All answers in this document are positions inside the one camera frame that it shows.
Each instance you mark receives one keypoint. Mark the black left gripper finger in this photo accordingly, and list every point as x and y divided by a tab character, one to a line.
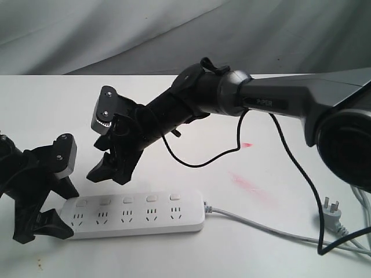
65	188
49	223

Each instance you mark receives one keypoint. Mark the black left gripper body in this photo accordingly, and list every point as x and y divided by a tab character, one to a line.
29	184

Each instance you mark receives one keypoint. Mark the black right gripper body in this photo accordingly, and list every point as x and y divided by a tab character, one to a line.
125	134

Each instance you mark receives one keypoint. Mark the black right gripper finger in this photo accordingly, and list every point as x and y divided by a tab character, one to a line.
104	170
103	143

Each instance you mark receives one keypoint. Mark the white five-outlet power strip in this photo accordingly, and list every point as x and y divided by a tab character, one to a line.
134	214

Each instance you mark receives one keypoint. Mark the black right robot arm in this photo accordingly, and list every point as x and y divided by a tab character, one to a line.
334	109

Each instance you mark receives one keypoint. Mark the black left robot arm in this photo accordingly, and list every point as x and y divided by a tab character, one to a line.
7	149

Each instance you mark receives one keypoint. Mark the grey fabric backdrop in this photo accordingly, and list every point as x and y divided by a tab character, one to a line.
164	37

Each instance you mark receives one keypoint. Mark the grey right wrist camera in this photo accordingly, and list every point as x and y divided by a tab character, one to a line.
104	110

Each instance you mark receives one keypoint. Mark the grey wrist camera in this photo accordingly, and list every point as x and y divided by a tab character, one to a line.
64	152
104	110

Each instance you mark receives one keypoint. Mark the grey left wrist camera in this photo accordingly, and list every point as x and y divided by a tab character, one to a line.
64	152

